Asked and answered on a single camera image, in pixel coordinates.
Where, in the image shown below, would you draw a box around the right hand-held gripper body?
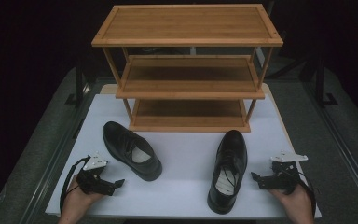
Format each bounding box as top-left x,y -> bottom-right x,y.
257,151 -> 309,196

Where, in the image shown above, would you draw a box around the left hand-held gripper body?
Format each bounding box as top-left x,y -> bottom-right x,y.
76,151 -> 117,197

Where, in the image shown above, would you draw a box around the black leather shoe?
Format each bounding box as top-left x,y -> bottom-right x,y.
207,129 -> 249,215
102,120 -> 163,182

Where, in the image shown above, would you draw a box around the wooden three-tier shoe rack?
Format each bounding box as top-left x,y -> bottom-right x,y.
91,3 -> 284,133

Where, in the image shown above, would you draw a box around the person's left hand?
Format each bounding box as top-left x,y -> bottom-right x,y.
62,179 -> 106,217

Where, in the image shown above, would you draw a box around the person's right hand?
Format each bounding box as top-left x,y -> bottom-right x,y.
268,185 -> 313,217

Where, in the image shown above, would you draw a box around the white foam board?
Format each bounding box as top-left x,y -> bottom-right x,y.
45,92 -> 323,220

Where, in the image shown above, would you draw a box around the black metal stand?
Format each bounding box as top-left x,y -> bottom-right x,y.
314,57 -> 339,108
64,58 -> 91,108

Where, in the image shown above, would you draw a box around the black tripod legs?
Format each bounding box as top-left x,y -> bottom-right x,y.
265,54 -> 310,80

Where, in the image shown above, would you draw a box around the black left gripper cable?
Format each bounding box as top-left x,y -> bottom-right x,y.
59,155 -> 91,213

